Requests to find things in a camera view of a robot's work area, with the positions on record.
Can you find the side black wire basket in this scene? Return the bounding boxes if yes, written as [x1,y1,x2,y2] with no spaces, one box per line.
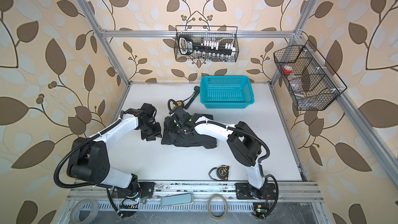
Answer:
[273,40,347,111]

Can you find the black socket set holder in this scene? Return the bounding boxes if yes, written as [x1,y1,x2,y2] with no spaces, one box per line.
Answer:
[177,35,237,56]

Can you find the teal plastic basket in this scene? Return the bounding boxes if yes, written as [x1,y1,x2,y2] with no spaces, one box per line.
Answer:
[200,76,255,109]

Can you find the clear tape roll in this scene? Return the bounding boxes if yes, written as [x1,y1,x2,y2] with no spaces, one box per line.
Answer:
[69,199,100,224]

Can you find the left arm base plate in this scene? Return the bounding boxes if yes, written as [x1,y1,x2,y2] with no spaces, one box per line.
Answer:
[112,181,155,199]

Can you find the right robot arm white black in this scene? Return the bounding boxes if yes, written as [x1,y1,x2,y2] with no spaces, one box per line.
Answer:
[161,107,279,200]

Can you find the rear black wire basket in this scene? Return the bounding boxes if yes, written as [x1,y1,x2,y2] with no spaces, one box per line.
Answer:
[173,24,239,63]

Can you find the black tape measure with strap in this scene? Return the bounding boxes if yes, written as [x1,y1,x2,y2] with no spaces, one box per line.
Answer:
[208,165,230,181]

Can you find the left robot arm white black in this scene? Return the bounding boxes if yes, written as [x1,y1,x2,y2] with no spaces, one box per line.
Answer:
[53,103,162,196]

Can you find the brown tape ring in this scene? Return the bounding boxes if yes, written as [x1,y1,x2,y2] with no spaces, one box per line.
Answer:
[207,193,230,220]

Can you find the light blue flat case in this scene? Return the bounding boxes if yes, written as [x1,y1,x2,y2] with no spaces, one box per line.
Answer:
[160,193,194,207]

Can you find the red white item in basket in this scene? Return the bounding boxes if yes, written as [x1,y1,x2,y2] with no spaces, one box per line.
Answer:
[283,65,293,75]

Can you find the black trousers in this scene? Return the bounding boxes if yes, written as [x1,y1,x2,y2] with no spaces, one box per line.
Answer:
[161,117,217,149]

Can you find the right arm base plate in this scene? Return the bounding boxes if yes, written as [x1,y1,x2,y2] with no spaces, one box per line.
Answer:
[235,182,278,200]

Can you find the aluminium frame rail front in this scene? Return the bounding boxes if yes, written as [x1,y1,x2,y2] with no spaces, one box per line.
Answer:
[66,180,324,203]

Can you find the dark green handled tool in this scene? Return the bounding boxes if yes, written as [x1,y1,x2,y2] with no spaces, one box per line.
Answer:
[183,86,200,110]

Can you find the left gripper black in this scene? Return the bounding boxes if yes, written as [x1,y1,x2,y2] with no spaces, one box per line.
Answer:
[139,121,164,140]

